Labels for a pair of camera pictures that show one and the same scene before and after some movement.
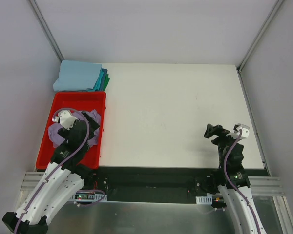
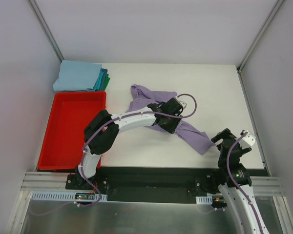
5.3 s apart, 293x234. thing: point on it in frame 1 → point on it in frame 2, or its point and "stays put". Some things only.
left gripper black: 87,121 → 170,125
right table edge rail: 254,122 stays put
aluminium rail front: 260,185 stays put
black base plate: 177,185 stays put
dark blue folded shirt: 105,70 stays put
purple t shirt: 57,139 → 140,97
